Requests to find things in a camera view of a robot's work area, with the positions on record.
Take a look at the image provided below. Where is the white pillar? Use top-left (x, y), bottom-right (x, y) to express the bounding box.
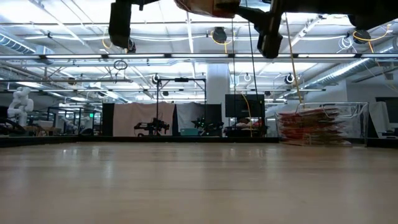
top-left (206, 63), bottom-right (231, 137)

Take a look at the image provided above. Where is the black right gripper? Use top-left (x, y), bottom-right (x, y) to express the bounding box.
top-left (216, 0), bottom-right (284, 59)

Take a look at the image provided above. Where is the black panel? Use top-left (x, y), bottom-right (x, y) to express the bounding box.
top-left (101, 103), bottom-right (115, 137)

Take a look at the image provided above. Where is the distant yellow cable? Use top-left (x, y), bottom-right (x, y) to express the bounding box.
top-left (239, 92), bottom-right (253, 138)

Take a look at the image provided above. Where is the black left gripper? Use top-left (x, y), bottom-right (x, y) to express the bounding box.
top-left (108, 0), bottom-right (162, 50)

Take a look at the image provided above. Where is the silver air duct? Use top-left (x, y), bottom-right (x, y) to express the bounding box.
top-left (306, 37), bottom-right (398, 90)

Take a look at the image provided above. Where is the white robot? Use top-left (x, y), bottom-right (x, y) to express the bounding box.
top-left (6, 86), bottom-right (35, 127)

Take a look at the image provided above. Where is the black metal table frame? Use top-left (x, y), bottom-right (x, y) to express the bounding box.
top-left (0, 136), bottom-right (398, 149)

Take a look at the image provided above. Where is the distant black rig frame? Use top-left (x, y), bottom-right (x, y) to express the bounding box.
top-left (156, 77), bottom-right (207, 137)

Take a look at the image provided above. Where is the clear plastic basket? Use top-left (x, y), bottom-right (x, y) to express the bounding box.
top-left (275, 101), bottom-right (370, 146)

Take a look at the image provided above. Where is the black monitor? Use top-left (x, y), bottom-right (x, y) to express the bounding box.
top-left (224, 93), bottom-right (266, 118)

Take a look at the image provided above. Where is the teal box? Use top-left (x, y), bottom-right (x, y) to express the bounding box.
top-left (180, 128), bottom-right (200, 137)

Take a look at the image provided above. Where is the black table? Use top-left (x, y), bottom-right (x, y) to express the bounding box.
top-left (223, 125), bottom-right (269, 138)

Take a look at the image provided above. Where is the thin black hanging cable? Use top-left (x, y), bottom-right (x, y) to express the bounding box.
top-left (230, 17), bottom-right (237, 138)

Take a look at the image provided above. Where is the beige curtain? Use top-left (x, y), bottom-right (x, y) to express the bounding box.
top-left (113, 101), bottom-right (176, 137)

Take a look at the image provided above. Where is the long ceiling light strip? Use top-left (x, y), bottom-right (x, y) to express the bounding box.
top-left (0, 53), bottom-right (398, 60)

